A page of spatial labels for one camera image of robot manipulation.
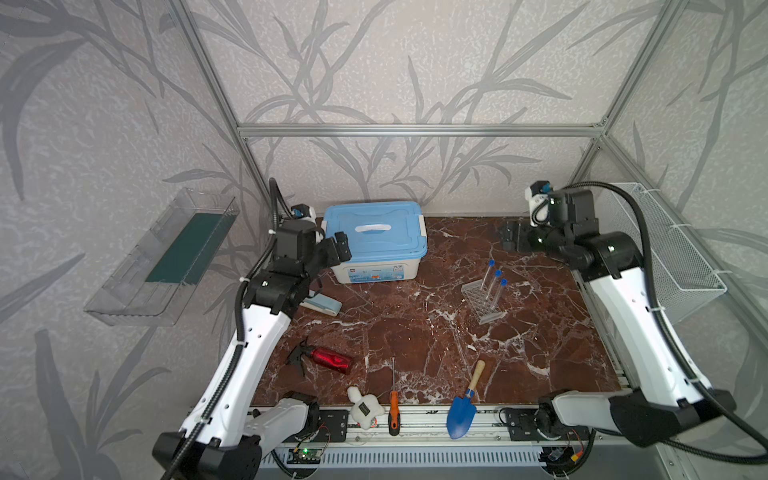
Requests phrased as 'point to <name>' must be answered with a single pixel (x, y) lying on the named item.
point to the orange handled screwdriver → (394, 418)
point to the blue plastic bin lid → (378, 231)
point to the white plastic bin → (374, 271)
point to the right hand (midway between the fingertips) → (513, 217)
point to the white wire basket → (683, 278)
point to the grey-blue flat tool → (323, 303)
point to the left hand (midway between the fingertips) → (336, 228)
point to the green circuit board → (304, 456)
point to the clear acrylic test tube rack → (480, 303)
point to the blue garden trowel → (461, 411)
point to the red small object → (331, 360)
